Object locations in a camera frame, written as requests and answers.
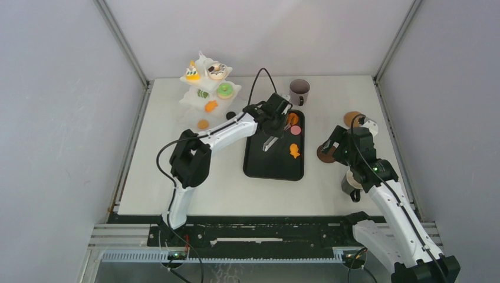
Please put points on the black sandwich cookie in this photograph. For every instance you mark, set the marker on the black sandwich cookie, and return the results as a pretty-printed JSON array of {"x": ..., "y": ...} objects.
[{"x": 230, "y": 115}]

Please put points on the orange round pastry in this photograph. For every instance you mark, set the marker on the orange round pastry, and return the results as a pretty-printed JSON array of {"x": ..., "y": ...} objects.
[{"x": 292, "y": 119}]

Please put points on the grey mug white inside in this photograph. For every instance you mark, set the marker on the grey mug white inside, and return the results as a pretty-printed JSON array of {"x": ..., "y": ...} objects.
[{"x": 351, "y": 187}]

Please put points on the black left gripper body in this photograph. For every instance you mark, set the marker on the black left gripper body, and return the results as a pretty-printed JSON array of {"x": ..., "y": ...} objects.
[{"x": 277, "y": 127}]

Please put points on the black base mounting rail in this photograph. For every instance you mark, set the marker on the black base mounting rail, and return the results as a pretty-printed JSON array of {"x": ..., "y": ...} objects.
[{"x": 248, "y": 237}]

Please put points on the white chocolate drizzle donut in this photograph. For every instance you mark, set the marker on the white chocolate drizzle donut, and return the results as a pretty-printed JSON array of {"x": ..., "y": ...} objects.
[{"x": 217, "y": 71}]

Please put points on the brown round coaster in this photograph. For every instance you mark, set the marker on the brown round coaster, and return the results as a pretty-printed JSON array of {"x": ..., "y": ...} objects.
[{"x": 326, "y": 157}]

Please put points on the green layered cake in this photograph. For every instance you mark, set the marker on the green layered cake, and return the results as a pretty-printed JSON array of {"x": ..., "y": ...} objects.
[{"x": 202, "y": 94}]

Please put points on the orange fish pastry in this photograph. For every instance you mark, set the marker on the orange fish pastry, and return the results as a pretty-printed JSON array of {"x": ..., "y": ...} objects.
[
  {"x": 294, "y": 151},
  {"x": 211, "y": 106}
]

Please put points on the small orange cookie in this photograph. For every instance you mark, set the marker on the small orange cookie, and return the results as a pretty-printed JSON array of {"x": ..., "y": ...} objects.
[{"x": 202, "y": 124}]

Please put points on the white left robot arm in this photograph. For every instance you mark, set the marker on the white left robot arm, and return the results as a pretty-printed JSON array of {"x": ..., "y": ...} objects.
[{"x": 186, "y": 161}]

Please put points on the dark purple mug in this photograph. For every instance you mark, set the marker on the dark purple mug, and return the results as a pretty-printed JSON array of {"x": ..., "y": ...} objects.
[{"x": 299, "y": 90}]

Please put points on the pink macaron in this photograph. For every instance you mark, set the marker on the pink macaron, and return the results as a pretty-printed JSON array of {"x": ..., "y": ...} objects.
[{"x": 295, "y": 130}]

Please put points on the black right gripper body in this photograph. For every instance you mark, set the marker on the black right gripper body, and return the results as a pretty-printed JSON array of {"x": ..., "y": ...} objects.
[{"x": 349, "y": 155}]

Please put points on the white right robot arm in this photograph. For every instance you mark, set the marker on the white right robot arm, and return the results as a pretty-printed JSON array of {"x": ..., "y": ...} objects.
[{"x": 412, "y": 256}]

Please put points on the black serving tray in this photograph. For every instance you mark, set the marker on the black serving tray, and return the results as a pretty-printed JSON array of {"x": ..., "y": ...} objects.
[{"x": 276, "y": 163}]

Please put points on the green frosted donut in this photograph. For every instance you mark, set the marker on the green frosted donut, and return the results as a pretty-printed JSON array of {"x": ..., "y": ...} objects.
[{"x": 225, "y": 90}]

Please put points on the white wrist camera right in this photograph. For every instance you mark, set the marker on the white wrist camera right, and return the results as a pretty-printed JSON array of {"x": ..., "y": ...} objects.
[{"x": 371, "y": 125}]

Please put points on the white three-tier dessert stand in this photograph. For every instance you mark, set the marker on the white three-tier dessert stand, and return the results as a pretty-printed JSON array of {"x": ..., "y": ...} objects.
[{"x": 210, "y": 93}]

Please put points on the yellow cake slice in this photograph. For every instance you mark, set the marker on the yellow cake slice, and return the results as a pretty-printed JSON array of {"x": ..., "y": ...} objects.
[{"x": 192, "y": 73}]

